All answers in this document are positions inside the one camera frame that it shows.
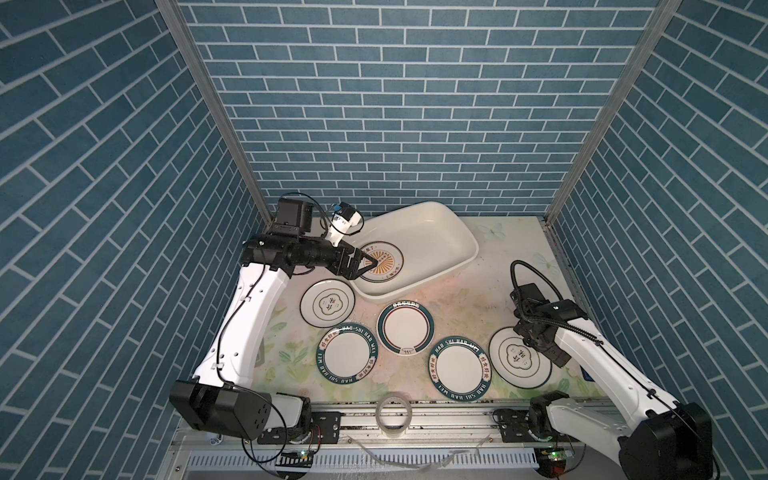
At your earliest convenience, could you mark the orange sunburst plate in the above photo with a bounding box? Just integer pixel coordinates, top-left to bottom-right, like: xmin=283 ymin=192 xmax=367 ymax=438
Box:
xmin=361 ymin=241 xmax=404 ymax=283

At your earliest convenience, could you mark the white cloud-pattern plate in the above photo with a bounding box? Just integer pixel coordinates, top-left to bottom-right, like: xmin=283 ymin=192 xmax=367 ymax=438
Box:
xmin=488 ymin=327 xmax=553 ymax=390
xmin=299 ymin=279 xmax=356 ymax=328

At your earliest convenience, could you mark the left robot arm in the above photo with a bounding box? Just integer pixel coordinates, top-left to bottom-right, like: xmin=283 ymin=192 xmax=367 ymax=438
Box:
xmin=169 ymin=192 xmax=377 ymax=442

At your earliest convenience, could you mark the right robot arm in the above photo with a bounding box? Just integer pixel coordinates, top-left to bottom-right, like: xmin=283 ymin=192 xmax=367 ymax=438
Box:
xmin=510 ymin=260 xmax=722 ymax=479

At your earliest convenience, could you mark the white plastic bin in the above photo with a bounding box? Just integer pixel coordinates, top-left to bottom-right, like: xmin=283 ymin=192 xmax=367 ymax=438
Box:
xmin=348 ymin=201 xmax=479 ymax=304

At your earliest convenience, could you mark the green red rimmed plate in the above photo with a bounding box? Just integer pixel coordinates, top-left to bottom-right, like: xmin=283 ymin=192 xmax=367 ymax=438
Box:
xmin=376 ymin=300 xmax=435 ymax=356

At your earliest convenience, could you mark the green rimmed plate left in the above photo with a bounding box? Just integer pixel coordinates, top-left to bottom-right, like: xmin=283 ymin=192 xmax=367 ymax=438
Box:
xmin=315 ymin=323 xmax=379 ymax=385

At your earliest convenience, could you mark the floral table mat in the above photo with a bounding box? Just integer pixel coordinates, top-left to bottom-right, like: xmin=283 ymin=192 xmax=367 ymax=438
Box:
xmin=252 ymin=217 xmax=573 ymax=403

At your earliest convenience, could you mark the green rimmed plate right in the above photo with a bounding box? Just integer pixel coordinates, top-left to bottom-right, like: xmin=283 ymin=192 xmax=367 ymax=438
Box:
xmin=428 ymin=336 xmax=492 ymax=402

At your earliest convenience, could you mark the clear tape roll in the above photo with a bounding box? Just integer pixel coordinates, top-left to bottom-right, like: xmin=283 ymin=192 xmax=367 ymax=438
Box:
xmin=374 ymin=392 xmax=413 ymax=438

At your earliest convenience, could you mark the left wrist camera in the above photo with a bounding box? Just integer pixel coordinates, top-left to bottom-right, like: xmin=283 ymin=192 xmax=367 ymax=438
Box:
xmin=326 ymin=202 xmax=365 ymax=246

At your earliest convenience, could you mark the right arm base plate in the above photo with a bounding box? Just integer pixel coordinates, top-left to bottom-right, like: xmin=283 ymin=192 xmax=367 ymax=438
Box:
xmin=491 ymin=408 xmax=578 ymax=444

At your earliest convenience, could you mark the aluminium rail frame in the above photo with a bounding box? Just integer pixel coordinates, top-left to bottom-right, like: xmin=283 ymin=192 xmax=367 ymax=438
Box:
xmin=158 ymin=398 xmax=625 ymax=479

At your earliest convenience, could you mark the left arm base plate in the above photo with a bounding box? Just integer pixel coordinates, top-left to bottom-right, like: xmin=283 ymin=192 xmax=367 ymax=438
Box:
xmin=256 ymin=411 xmax=342 ymax=446

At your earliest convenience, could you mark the white cable tie strip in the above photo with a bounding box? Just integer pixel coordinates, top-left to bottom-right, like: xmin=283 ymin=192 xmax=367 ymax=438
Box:
xmin=347 ymin=434 xmax=493 ymax=472

